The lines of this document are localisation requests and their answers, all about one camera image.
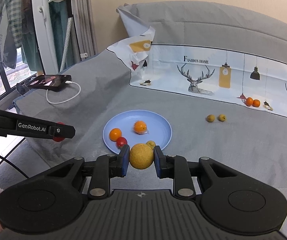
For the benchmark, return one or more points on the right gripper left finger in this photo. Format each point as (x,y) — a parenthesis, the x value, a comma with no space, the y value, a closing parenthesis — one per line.
(55,198)

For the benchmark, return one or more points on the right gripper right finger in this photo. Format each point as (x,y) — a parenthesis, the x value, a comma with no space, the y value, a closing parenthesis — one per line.
(227,198)

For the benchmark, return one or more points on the red cherry tomato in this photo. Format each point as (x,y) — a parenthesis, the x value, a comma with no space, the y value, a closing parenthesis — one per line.
(57,137)
(120,142)

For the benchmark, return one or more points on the yellow green longan fruit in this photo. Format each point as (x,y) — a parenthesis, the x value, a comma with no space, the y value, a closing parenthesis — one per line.
(210,118)

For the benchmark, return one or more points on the bare orange kumquat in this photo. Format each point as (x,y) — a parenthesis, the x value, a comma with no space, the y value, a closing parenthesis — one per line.
(114,134)

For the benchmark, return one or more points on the small tan longan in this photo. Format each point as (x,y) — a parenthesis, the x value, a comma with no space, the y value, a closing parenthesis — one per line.
(141,156)

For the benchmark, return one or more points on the mandarin orange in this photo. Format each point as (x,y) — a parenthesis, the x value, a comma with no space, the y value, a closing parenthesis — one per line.
(249,101)
(256,103)

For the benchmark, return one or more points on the plastic orange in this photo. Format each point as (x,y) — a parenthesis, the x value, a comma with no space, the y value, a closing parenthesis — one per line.
(140,127)

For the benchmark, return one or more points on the black smartphone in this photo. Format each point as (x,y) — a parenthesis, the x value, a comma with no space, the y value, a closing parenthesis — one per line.
(49,82)

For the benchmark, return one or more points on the hanging plaid clothes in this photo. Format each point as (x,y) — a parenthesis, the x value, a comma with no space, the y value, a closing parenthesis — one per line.
(17,32)

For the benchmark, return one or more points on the blue plastic plate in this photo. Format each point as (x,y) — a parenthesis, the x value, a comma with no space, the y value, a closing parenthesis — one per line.
(159,129)

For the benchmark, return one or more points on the deer print white cloth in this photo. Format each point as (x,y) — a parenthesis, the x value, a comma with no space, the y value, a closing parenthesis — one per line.
(207,50)

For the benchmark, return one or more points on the white door frame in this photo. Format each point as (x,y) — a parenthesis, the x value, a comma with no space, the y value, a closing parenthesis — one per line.
(44,35)

